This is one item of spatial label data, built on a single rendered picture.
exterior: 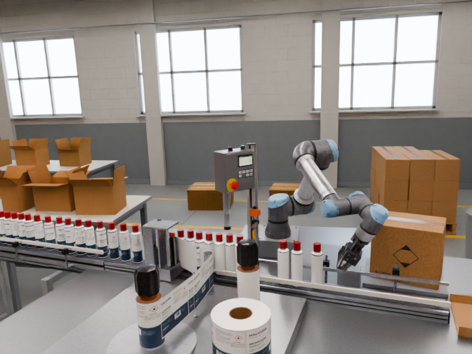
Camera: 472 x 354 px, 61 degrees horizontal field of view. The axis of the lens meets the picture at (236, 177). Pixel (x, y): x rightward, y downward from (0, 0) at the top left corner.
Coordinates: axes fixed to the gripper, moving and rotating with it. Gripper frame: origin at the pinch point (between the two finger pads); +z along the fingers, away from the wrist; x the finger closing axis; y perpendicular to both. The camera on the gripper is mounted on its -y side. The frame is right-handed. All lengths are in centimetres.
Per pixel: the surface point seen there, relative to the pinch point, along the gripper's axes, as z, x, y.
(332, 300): 8.7, 3.1, 12.0
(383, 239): -14.4, 12.2, -18.2
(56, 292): 67, -108, 41
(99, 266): 68, -105, 13
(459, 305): -12, 49, -4
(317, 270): 2.3, -8.7, 7.3
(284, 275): 12.8, -19.3, 8.7
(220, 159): -17, -71, -1
